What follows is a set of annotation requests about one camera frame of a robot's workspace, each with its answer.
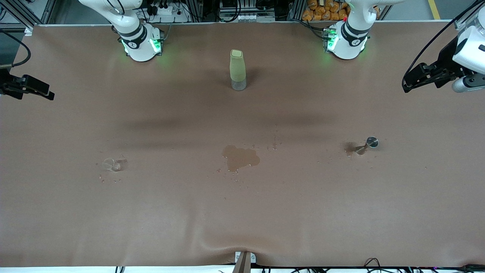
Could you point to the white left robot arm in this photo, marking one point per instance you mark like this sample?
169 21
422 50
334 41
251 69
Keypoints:
352 41

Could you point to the orange bread pile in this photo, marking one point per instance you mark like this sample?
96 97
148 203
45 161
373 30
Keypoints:
326 9

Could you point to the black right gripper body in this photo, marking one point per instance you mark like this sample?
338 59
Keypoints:
7 85

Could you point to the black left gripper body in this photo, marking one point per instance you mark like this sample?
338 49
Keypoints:
446 58

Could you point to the green bottle with glass base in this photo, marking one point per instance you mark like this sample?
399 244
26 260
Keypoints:
238 68

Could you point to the aluminium frame profile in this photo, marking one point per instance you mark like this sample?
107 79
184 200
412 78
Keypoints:
468 13
22 15

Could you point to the steel double-cone jigger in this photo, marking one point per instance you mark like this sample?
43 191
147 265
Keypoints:
366 146

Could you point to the white power strip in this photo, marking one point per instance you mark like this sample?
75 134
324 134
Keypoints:
166 9

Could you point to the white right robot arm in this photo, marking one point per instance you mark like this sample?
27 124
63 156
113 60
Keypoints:
138 45

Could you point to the metal table edge bracket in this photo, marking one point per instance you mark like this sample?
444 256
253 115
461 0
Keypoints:
244 261

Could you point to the clear glass beaker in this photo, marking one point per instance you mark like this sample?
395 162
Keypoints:
111 164

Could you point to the large liquid puddle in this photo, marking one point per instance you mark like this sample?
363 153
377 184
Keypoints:
240 157

